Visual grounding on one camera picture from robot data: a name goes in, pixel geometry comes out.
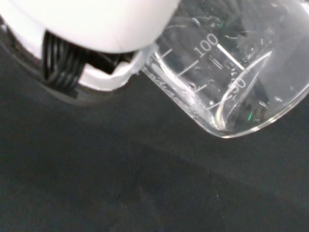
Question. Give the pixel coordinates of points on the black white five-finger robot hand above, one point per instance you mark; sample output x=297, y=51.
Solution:
x=91, y=21

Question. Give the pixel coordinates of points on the black bench cloth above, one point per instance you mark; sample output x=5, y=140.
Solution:
x=120, y=174

